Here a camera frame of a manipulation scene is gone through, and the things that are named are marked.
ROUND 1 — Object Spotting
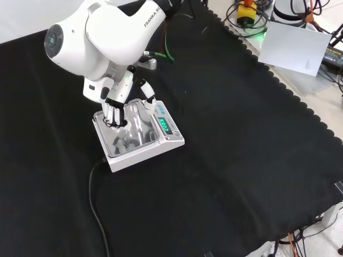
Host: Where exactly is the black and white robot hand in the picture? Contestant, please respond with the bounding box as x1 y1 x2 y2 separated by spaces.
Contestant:
101 65 158 128

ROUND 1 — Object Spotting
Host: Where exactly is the small clear glass beaker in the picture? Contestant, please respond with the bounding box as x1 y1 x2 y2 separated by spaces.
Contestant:
123 103 145 143

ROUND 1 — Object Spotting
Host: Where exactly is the white electronic balance steel pan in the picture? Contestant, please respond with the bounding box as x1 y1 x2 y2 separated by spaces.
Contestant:
92 98 186 173

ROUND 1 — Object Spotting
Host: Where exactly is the black bench cloth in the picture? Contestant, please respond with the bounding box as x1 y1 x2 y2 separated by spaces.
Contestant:
0 0 343 257

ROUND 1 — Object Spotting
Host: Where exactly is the yellow stop button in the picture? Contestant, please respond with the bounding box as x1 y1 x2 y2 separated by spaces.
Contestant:
236 0 257 27

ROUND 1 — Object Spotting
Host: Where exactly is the pale board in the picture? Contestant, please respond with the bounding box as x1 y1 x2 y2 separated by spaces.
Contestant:
258 21 333 78

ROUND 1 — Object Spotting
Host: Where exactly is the black power adapter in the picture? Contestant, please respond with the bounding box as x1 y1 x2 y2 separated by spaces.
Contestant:
320 46 343 69

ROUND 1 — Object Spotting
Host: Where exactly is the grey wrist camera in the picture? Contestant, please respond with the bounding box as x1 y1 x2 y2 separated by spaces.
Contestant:
135 57 158 71

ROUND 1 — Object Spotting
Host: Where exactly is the green cable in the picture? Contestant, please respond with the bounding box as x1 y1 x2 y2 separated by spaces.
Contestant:
162 16 175 64

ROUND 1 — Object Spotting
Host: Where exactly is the black balance power cable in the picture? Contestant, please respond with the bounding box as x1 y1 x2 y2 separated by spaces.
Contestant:
88 157 112 257

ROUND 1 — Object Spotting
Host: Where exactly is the orange cable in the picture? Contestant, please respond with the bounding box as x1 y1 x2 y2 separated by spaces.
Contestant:
287 232 298 257

